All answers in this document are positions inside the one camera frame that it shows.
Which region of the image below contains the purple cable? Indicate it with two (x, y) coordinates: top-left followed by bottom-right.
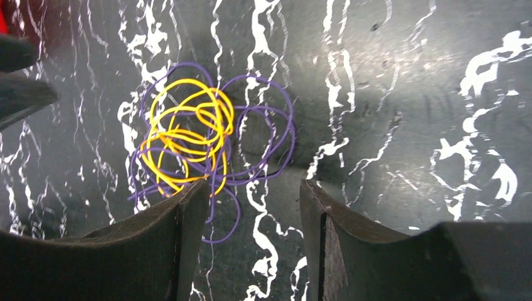
(127, 62), (297, 245)

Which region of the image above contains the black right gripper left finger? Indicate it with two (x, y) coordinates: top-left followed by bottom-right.
(1, 180), (209, 300)

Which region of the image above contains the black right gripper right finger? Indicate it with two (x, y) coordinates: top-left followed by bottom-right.
(299, 180), (531, 300)

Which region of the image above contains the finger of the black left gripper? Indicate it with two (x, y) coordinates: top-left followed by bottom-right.
(1, 34), (58, 130)

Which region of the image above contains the red plastic bin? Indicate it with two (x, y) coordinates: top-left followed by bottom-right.
(0, 4), (9, 34)

